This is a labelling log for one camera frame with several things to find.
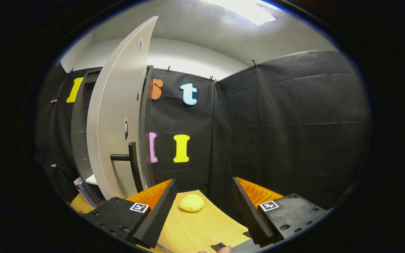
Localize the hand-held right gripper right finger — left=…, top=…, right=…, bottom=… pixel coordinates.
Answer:
left=231, top=177, right=334, bottom=246

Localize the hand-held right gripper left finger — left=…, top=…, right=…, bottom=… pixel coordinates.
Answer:
left=82, top=179, right=178, bottom=249

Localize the black door handle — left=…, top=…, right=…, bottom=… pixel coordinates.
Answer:
left=110, top=142, right=143, bottom=193

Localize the beige cabinet door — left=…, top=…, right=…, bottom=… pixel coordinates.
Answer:
left=86, top=16, right=159, bottom=201

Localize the dark grey cabinet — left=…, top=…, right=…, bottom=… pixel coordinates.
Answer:
left=71, top=65, right=155, bottom=206

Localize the yellow lumpy ball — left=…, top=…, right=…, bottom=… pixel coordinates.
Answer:
left=179, top=194, right=205, bottom=213

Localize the blue grey book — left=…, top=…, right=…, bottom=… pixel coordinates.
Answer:
left=73, top=177, right=97, bottom=208

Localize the black backdrop cloth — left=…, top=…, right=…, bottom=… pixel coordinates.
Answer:
left=36, top=50, right=371, bottom=212

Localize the long ceiling light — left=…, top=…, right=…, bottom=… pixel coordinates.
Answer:
left=197, top=0, right=277, bottom=26

